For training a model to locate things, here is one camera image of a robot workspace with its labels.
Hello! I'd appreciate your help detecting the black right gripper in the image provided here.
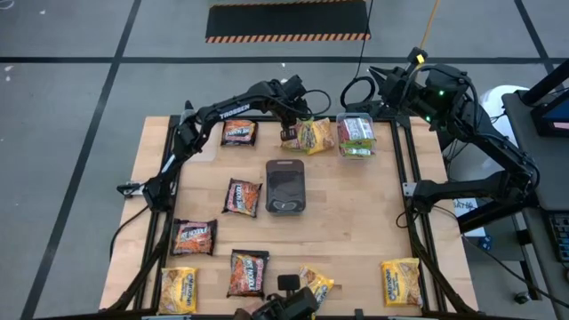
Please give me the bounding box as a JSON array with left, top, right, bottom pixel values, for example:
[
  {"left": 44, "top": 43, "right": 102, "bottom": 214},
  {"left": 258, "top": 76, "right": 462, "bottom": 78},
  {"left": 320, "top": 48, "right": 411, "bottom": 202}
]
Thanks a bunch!
[{"left": 369, "top": 48, "right": 429, "bottom": 112}]

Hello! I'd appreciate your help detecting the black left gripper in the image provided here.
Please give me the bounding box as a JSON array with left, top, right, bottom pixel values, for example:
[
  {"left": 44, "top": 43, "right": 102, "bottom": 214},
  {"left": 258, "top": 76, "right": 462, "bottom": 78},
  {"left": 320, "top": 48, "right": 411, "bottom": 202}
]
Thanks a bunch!
[{"left": 273, "top": 95, "right": 310, "bottom": 142}]

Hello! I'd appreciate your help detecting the clear plastic bin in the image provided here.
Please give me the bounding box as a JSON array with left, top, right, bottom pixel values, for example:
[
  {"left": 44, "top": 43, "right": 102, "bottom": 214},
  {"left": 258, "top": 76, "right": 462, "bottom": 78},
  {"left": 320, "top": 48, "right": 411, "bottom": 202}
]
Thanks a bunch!
[
  {"left": 177, "top": 108, "right": 220, "bottom": 164},
  {"left": 335, "top": 111, "right": 378, "bottom": 161}
]

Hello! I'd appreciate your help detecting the yellow creamy chicken ramen pack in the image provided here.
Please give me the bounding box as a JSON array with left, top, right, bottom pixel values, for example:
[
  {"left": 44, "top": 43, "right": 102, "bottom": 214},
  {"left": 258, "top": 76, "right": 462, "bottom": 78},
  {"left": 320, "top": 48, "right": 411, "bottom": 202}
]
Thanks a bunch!
[
  {"left": 298, "top": 265, "right": 336, "bottom": 308},
  {"left": 157, "top": 266, "right": 199, "bottom": 316},
  {"left": 380, "top": 257, "right": 421, "bottom": 308}
]

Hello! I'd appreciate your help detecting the black perforated computer case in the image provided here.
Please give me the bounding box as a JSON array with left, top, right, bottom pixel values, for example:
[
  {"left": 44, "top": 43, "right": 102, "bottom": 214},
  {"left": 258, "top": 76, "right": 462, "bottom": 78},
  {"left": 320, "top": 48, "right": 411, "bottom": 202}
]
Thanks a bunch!
[{"left": 345, "top": 91, "right": 468, "bottom": 151}]

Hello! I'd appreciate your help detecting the black fire noodle pack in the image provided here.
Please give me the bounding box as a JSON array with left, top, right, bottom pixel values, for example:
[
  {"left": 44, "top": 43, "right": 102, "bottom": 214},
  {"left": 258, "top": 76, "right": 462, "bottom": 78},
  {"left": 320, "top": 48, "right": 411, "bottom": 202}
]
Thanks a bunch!
[
  {"left": 226, "top": 248, "right": 270, "bottom": 301},
  {"left": 170, "top": 218, "right": 219, "bottom": 257},
  {"left": 220, "top": 118, "right": 260, "bottom": 148},
  {"left": 221, "top": 178, "right": 264, "bottom": 219}
]

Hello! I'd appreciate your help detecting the dark grey plastic bin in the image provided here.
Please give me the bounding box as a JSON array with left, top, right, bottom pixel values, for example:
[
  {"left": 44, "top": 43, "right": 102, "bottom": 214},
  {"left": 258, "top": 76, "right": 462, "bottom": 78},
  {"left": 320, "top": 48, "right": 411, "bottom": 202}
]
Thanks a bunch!
[{"left": 265, "top": 158, "right": 307, "bottom": 217}]

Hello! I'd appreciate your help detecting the black hazard-striped floor mat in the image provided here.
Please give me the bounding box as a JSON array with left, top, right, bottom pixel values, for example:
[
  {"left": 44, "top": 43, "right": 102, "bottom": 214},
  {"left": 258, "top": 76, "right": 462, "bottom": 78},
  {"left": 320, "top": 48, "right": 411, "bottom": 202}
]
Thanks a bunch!
[{"left": 204, "top": 0, "right": 372, "bottom": 44}]

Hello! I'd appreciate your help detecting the white plastic bag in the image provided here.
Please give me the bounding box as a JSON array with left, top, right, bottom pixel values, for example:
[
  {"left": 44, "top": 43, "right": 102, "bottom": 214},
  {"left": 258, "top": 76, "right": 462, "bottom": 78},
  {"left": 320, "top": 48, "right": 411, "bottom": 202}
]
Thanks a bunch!
[{"left": 478, "top": 84, "right": 531, "bottom": 183}]

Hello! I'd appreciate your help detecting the white paper sheet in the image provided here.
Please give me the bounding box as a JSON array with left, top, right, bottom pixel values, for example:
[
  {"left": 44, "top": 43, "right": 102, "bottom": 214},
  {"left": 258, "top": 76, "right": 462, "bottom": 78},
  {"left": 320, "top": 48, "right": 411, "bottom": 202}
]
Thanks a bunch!
[{"left": 452, "top": 197, "right": 487, "bottom": 239}]

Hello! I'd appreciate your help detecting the black support beam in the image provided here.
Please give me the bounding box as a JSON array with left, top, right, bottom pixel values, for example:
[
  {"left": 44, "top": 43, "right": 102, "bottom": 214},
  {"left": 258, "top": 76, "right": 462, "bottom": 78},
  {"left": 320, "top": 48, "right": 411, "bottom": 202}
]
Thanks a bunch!
[{"left": 517, "top": 57, "right": 569, "bottom": 108}]

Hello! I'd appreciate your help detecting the grey side desk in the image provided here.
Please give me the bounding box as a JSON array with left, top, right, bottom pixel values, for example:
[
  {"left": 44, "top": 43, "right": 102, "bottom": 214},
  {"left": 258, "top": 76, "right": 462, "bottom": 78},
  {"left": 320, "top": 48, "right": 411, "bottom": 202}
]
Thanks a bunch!
[{"left": 501, "top": 88, "right": 569, "bottom": 212}]

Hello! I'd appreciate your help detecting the black desk crossbar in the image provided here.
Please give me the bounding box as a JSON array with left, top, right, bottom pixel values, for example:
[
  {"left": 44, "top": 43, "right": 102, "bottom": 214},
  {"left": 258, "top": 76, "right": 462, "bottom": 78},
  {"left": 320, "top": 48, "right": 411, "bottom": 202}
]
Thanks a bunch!
[{"left": 457, "top": 195, "right": 541, "bottom": 235}]

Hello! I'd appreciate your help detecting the black-framed monitor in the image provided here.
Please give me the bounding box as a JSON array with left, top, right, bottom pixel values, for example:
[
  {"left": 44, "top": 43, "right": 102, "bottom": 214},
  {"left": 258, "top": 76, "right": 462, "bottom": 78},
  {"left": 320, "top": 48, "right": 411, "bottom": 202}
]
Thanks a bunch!
[{"left": 530, "top": 86, "right": 569, "bottom": 138}]

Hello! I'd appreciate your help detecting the black keyboard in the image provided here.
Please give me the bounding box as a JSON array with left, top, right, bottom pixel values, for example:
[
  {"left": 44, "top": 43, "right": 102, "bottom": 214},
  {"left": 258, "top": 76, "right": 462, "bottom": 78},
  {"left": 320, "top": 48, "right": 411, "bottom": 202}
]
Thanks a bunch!
[{"left": 547, "top": 212, "right": 569, "bottom": 264}]

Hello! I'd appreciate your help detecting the black aluminium table frame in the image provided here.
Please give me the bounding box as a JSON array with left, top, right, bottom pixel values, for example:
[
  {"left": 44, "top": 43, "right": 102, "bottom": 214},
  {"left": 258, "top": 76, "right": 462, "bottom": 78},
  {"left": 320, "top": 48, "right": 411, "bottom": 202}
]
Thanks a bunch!
[{"left": 101, "top": 113, "right": 479, "bottom": 320}]

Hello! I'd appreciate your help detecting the black hanging cable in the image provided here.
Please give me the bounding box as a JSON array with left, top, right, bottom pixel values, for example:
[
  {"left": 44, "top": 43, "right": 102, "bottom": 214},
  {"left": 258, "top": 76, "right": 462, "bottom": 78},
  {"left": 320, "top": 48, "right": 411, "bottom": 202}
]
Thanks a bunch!
[{"left": 340, "top": 0, "right": 377, "bottom": 111}]

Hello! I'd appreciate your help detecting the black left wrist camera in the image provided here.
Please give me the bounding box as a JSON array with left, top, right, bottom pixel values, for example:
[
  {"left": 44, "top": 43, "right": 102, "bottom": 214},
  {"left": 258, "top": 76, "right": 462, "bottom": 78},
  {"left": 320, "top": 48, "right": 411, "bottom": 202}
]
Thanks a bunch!
[{"left": 285, "top": 74, "right": 309, "bottom": 98}]

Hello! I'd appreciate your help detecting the yellow hanging cable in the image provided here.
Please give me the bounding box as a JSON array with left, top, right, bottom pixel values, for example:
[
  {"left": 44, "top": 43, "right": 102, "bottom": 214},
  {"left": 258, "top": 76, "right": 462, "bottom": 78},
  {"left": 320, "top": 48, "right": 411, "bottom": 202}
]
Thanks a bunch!
[{"left": 417, "top": 0, "right": 442, "bottom": 52}]

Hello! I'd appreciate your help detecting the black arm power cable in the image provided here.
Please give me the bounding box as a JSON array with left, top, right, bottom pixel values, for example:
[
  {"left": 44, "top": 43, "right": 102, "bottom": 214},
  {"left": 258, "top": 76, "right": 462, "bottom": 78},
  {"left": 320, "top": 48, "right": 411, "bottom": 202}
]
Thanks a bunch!
[{"left": 108, "top": 204, "right": 152, "bottom": 261}]

